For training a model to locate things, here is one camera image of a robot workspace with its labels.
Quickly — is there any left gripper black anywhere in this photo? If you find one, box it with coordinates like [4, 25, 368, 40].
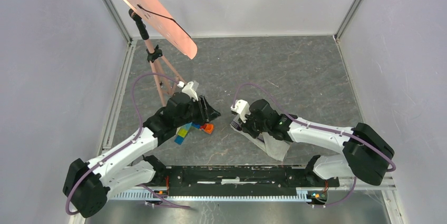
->
[176, 95, 221, 128]

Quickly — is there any grey cloth napkin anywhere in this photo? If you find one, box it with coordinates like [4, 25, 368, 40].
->
[232, 120, 290, 161]

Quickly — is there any purple fork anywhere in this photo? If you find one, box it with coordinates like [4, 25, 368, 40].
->
[230, 121, 242, 131]

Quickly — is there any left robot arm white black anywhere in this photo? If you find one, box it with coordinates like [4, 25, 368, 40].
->
[62, 92, 221, 218]

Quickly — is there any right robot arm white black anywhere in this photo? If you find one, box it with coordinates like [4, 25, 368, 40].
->
[231, 99, 395, 186]

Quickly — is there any colourful toy block pile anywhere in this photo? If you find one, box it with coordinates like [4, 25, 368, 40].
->
[174, 123, 215, 145]

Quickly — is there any pink perforated music stand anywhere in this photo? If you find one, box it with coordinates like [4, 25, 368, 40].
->
[123, 0, 198, 105]

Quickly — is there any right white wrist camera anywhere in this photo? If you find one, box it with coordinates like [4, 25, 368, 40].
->
[230, 100, 251, 123]

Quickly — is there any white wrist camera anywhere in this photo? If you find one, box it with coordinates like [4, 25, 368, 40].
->
[230, 100, 251, 123]
[177, 81, 199, 101]

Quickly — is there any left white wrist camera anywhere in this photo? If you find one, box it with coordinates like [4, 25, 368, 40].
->
[177, 81, 199, 101]

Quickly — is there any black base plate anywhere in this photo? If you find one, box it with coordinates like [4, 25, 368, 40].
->
[146, 165, 340, 197]

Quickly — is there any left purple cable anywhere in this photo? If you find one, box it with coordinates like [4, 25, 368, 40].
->
[65, 73, 191, 216]

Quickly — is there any aluminium frame rail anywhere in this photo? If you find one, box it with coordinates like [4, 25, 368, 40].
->
[78, 164, 397, 204]

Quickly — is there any black cord on stand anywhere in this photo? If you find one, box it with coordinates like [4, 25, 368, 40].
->
[132, 0, 192, 39]

